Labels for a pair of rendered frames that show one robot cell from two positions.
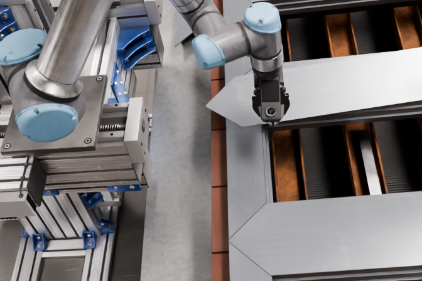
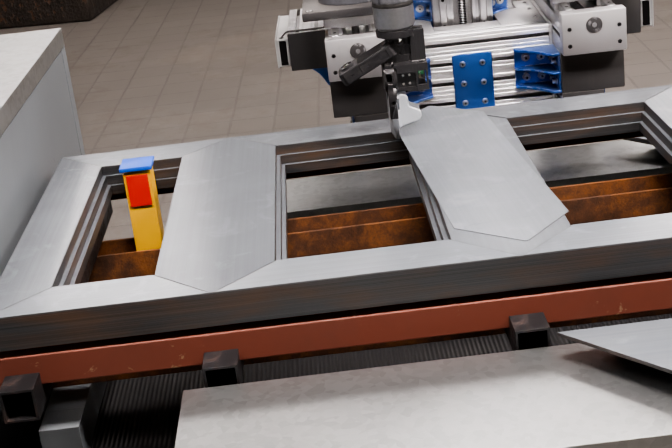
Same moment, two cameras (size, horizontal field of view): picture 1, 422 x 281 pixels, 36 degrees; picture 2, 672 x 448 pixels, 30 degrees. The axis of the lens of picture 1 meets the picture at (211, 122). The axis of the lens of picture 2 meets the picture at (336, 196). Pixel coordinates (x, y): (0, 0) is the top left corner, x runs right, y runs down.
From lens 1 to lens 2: 2.48 m
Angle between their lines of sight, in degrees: 69
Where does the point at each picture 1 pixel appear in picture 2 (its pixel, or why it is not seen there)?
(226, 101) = (437, 112)
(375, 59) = (523, 173)
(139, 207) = not seen: hidden behind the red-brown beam
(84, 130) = (322, 8)
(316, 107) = (425, 152)
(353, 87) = (464, 166)
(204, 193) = (365, 196)
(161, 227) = (317, 183)
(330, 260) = (190, 177)
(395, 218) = (237, 200)
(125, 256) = not seen: hidden behind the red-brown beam
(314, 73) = (492, 145)
